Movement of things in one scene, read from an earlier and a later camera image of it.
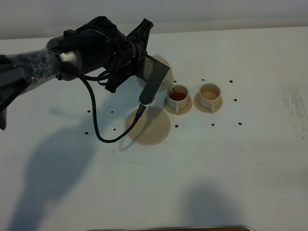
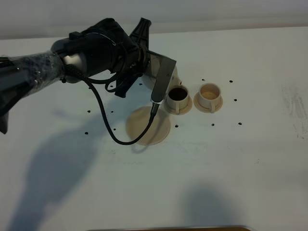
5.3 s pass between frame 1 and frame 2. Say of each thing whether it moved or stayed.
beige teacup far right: stayed
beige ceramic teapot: moved
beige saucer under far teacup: stayed
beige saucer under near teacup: stayed
